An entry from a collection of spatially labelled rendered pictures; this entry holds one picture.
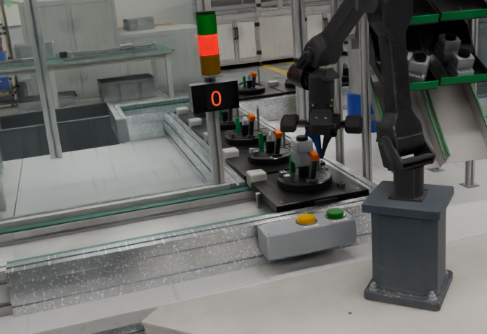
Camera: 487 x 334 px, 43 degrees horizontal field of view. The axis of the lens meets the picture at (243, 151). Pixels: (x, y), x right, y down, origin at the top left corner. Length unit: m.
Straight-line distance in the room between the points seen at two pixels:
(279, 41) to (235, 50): 0.79
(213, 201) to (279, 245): 0.34
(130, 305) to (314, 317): 0.38
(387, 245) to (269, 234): 0.26
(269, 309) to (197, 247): 0.23
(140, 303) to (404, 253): 0.54
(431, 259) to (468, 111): 0.65
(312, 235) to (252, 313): 0.23
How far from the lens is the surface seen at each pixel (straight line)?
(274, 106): 2.79
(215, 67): 1.56
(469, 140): 1.74
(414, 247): 1.21
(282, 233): 1.34
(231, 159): 1.86
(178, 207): 1.62
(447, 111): 1.77
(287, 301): 1.28
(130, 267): 1.36
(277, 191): 1.55
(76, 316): 1.34
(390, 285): 1.26
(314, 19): 11.00
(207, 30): 1.55
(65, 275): 1.35
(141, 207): 1.61
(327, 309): 1.25
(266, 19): 10.68
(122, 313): 1.31
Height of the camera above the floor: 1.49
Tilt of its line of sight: 16 degrees down
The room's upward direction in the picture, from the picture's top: 5 degrees counter-clockwise
